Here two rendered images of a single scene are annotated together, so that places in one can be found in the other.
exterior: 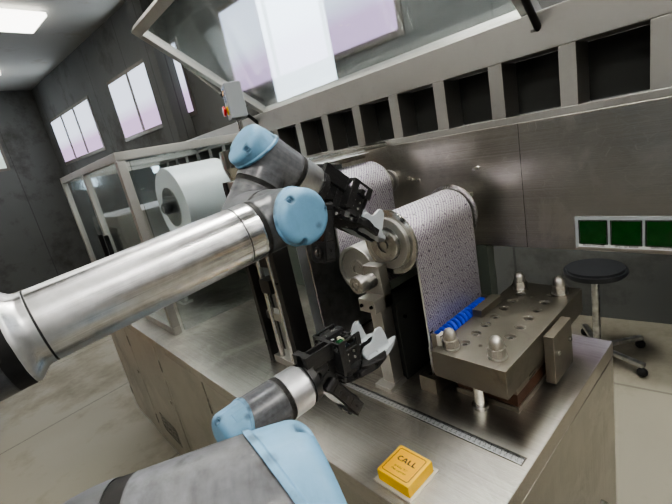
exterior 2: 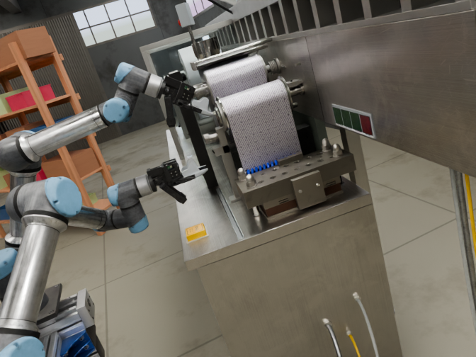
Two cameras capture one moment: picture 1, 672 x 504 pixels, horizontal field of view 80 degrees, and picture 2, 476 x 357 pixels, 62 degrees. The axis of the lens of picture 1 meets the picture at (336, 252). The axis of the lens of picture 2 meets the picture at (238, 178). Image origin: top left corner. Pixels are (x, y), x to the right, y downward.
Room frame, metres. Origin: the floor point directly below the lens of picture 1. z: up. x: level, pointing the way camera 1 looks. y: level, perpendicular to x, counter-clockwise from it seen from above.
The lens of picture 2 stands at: (-0.39, -0.94, 1.51)
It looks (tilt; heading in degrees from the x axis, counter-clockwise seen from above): 19 degrees down; 34
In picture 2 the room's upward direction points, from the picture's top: 18 degrees counter-clockwise
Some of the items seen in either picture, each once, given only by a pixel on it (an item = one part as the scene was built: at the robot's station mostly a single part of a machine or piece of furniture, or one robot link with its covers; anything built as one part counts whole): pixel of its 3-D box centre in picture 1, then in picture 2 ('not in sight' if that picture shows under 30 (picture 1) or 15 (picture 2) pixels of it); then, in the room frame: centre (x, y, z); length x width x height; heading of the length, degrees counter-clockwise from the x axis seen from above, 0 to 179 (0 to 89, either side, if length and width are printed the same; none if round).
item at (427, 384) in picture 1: (461, 354); not in sight; (0.89, -0.25, 0.92); 0.28 x 0.04 x 0.04; 130
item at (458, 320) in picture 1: (463, 318); (273, 165); (0.87, -0.26, 1.03); 0.21 x 0.04 x 0.03; 130
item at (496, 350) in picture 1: (496, 346); (250, 180); (0.68, -0.26, 1.05); 0.04 x 0.04 x 0.04
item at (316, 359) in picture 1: (329, 362); (165, 176); (0.64, 0.05, 1.12); 0.12 x 0.08 x 0.09; 130
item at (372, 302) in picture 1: (380, 328); (225, 165); (0.85, -0.06, 1.05); 0.06 x 0.05 x 0.31; 130
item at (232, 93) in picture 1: (231, 101); (183, 15); (1.30, 0.21, 1.66); 0.07 x 0.07 x 0.10; 19
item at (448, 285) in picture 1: (453, 289); (268, 146); (0.89, -0.25, 1.09); 0.23 x 0.01 x 0.18; 130
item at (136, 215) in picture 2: not in sight; (131, 217); (0.53, 0.19, 1.01); 0.11 x 0.08 x 0.11; 103
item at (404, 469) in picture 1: (405, 470); (195, 231); (0.58, -0.04, 0.91); 0.07 x 0.07 x 0.02; 40
